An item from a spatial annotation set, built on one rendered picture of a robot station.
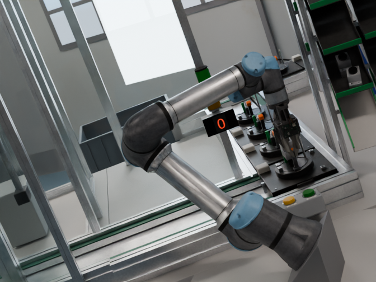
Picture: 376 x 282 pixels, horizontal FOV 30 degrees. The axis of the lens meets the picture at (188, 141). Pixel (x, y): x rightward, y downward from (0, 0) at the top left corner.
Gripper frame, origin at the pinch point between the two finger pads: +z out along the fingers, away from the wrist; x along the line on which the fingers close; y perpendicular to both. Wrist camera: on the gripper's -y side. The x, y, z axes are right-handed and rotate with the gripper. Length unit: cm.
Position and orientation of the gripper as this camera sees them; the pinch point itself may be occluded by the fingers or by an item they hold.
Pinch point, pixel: (293, 153)
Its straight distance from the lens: 245.0
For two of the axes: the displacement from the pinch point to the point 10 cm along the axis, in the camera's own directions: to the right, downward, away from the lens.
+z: 3.3, 8.9, 3.1
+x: 9.3, -3.6, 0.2
